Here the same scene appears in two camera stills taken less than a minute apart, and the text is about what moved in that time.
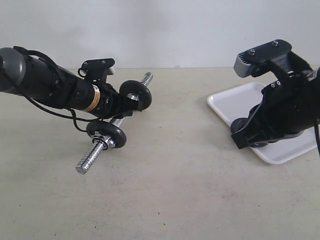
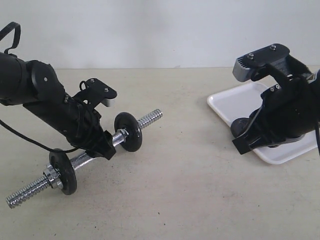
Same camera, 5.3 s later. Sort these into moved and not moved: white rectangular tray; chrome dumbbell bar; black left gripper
Moved: black left gripper; chrome dumbbell bar
Not moved: white rectangular tray
